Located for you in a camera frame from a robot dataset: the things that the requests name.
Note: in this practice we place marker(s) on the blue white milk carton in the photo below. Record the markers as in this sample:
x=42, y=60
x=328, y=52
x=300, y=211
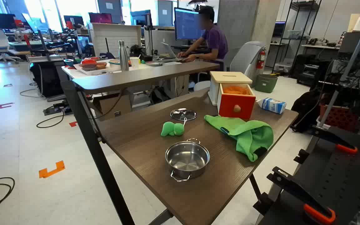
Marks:
x=272, y=105

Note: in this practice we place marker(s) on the steel pot lid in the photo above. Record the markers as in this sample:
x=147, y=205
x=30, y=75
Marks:
x=183, y=114

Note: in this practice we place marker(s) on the green plush toy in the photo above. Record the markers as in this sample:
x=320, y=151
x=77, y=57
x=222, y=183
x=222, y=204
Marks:
x=171, y=129

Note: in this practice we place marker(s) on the brown table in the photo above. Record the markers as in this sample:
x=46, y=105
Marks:
x=142, y=76

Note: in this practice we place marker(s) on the orange drawer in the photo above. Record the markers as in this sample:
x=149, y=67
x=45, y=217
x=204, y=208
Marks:
x=236, y=101

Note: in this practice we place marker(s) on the round wooden drawer knob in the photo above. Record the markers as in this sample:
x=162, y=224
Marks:
x=237, y=108

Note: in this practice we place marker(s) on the wooden box with drawer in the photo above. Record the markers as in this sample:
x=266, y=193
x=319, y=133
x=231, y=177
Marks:
x=230, y=78

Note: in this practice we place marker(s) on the laptop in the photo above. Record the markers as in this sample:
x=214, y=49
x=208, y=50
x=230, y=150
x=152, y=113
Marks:
x=170, y=51

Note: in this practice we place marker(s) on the white paper cup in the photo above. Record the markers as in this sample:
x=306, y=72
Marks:
x=134, y=62

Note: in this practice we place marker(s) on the cardboard box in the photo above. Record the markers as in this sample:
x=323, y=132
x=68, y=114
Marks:
x=111, y=106

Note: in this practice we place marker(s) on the green cloth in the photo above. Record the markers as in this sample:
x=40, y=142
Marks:
x=248, y=134

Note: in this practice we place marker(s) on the steel water bottle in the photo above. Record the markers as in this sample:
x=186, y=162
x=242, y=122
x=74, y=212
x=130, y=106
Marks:
x=123, y=56

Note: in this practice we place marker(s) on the person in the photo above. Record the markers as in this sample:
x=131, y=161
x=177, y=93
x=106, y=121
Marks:
x=214, y=39

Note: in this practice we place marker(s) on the grey office chair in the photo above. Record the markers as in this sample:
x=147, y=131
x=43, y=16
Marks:
x=247, y=57

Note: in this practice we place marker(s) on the monitor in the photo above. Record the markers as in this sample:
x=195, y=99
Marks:
x=186, y=25

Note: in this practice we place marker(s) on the green bin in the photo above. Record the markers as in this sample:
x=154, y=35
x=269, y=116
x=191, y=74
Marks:
x=266, y=83

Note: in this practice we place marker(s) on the red fire extinguisher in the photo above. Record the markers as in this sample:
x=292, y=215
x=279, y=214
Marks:
x=261, y=59

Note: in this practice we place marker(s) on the white tray of toy food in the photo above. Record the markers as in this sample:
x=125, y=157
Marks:
x=94, y=66

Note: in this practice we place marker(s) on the black power strip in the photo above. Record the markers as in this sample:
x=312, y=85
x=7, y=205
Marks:
x=56, y=108

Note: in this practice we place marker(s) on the black backpack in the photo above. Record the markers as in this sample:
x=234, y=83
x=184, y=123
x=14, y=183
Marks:
x=306, y=107

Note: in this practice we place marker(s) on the red plastic crate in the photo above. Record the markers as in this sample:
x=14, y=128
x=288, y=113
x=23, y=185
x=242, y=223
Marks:
x=336, y=117

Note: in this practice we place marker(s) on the row of monitors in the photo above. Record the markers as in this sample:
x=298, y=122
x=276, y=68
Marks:
x=42, y=20

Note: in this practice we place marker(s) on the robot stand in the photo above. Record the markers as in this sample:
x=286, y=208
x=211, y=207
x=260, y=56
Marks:
x=333, y=181

